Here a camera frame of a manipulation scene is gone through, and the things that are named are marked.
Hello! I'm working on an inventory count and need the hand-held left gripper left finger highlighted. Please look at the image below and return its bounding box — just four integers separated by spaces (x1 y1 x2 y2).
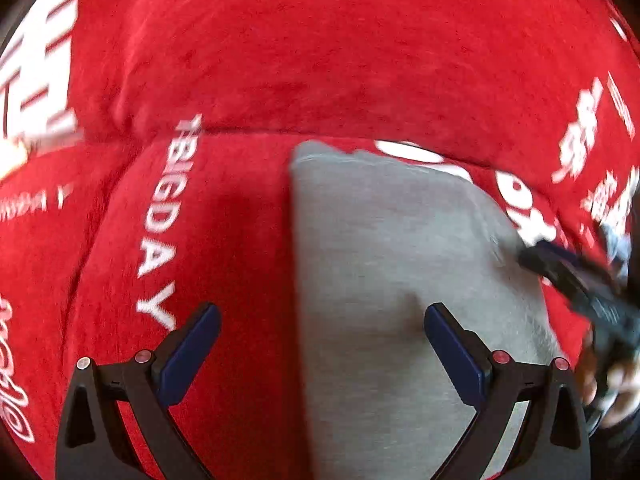
54 301 222 480

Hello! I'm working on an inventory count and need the red printed blanket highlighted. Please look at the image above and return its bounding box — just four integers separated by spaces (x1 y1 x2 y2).
0 0 640 480

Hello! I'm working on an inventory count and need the grey small garment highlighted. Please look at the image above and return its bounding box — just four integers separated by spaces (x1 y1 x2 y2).
289 140 567 480

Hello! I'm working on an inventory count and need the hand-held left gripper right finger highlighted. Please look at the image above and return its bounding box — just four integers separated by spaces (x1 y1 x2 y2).
424 302 594 480

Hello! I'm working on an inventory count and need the cream garment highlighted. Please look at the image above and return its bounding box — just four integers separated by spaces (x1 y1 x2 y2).
0 129 85 182

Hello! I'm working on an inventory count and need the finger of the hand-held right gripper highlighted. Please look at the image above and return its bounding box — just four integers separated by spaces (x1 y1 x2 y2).
518 239 603 308

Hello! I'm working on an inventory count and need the person's right hand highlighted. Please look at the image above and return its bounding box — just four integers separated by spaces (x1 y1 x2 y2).
580 340 640 430

